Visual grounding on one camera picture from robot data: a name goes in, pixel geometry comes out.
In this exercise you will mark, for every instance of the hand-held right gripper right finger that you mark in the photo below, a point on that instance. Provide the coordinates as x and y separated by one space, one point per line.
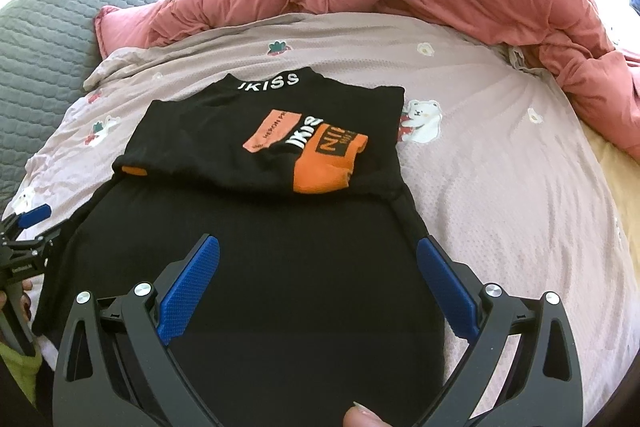
445 279

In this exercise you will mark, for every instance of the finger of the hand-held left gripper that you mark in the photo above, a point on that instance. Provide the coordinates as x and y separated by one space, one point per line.
35 214
47 237

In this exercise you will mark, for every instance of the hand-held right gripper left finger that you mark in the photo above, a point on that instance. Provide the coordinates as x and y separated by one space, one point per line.
192 279

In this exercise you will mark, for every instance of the black sweater with orange cuffs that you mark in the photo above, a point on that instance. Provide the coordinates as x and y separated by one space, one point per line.
300 282

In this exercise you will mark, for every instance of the person's left hand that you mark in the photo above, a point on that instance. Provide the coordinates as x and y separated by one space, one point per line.
25 304

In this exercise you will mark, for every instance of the person's right hand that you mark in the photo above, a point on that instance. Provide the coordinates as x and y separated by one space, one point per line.
365 417

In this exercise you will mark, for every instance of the pale pink printed bedsheet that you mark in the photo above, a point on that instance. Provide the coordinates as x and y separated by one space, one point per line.
500 207

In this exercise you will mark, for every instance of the grey quilted headboard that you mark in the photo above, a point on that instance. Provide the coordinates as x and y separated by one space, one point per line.
50 47

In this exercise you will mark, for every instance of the cream blanket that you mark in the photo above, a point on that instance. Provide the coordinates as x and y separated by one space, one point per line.
615 197

